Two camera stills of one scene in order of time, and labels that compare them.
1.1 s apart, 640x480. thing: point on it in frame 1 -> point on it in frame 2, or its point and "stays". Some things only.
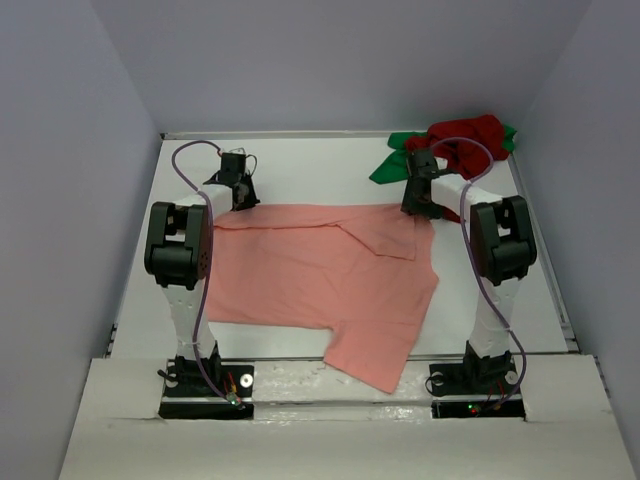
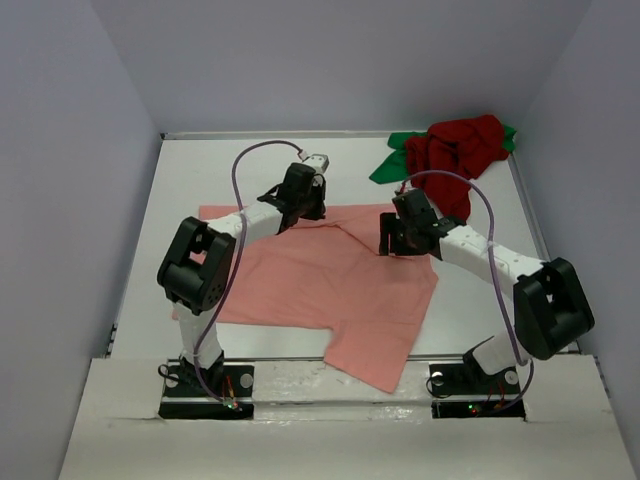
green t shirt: [395, 169] stays
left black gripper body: [248, 199] -> [309, 204]
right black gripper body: [420, 204] -> [415, 252]
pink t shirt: [365, 272] stays
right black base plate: [475, 390] stays
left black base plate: [187, 394] stays
